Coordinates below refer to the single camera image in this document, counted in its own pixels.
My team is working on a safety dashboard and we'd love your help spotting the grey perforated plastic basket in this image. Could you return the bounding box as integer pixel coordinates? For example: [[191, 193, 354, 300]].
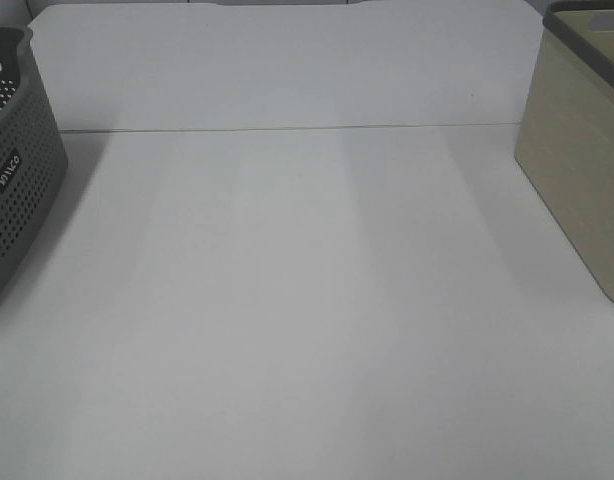
[[0, 25, 68, 297]]

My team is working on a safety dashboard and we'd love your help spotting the beige bin with grey rim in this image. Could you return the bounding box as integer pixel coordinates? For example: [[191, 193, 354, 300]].
[[514, 1, 614, 303]]

